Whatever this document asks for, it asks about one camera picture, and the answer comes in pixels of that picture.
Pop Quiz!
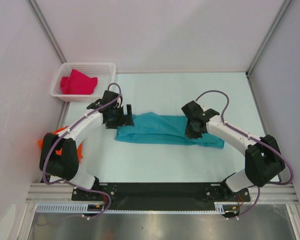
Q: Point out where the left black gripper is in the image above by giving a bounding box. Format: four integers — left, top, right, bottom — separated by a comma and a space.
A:
106, 104, 134, 129

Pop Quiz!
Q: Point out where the teal t shirt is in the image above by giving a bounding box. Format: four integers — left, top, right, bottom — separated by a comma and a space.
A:
115, 112, 225, 149

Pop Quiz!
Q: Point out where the white plastic basket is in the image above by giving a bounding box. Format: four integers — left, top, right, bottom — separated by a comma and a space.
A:
50, 62, 116, 103

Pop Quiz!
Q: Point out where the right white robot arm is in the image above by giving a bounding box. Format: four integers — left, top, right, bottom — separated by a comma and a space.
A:
181, 100, 286, 201

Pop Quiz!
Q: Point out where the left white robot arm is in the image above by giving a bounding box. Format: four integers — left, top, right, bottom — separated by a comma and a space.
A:
39, 90, 134, 200

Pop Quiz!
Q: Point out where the magenta t shirt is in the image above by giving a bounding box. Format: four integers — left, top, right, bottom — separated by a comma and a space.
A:
59, 69, 98, 95

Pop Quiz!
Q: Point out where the orange t shirt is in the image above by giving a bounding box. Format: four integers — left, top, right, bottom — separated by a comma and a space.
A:
37, 126, 83, 163

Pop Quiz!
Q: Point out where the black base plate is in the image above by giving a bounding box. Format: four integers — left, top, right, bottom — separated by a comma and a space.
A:
71, 182, 251, 212

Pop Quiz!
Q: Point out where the white slotted cable duct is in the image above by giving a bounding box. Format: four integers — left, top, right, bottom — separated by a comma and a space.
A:
36, 203, 238, 215

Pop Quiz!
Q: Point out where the aluminium front rail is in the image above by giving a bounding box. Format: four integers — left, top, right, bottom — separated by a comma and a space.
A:
26, 183, 299, 204

